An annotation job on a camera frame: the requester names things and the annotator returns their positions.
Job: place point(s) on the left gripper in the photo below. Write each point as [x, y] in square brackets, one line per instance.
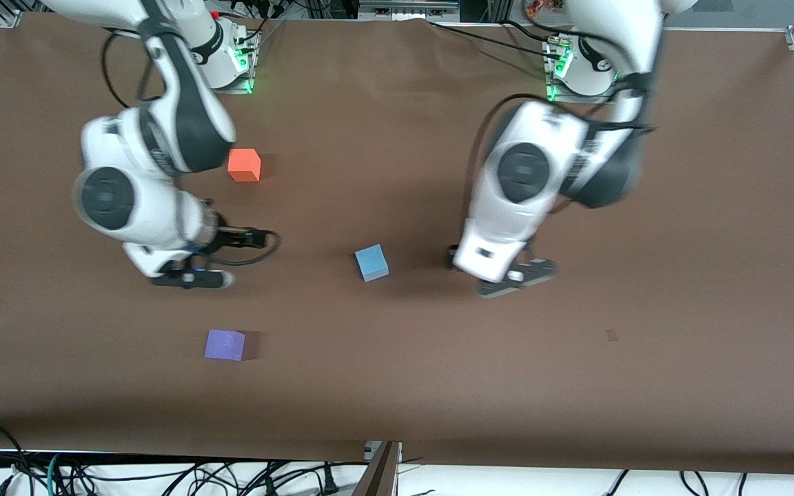
[451, 253]

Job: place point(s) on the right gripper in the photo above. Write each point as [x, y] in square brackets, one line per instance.
[238, 238]

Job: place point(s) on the blue foam block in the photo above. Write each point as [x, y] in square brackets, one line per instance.
[371, 263]

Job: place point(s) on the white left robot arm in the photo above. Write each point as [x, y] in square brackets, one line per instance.
[548, 131]

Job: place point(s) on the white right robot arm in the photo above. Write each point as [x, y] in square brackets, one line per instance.
[163, 207]

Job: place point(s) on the purple foam block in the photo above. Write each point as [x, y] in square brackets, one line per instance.
[223, 344]

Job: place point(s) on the orange foam block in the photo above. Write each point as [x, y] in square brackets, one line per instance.
[247, 167]

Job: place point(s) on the brown paper table cover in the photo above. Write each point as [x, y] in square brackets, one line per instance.
[404, 379]

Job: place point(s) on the black power plug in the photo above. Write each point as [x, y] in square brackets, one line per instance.
[329, 483]

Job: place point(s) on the aluminium background profile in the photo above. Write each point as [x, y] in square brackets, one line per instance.
[500, 8]

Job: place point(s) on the orange background object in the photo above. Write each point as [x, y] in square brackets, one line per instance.
[542, 5]

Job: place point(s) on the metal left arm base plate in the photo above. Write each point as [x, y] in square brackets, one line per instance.
[555, 95]

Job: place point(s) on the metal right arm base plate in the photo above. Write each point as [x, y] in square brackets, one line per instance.
[252, 69]

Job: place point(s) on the aluminium post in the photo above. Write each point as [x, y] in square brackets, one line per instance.
[380, 475]

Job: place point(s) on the grey metal background frame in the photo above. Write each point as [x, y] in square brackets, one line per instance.
[407, 10]

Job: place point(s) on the small aluminium corner bracket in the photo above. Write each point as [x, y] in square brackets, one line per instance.
[9, 19]

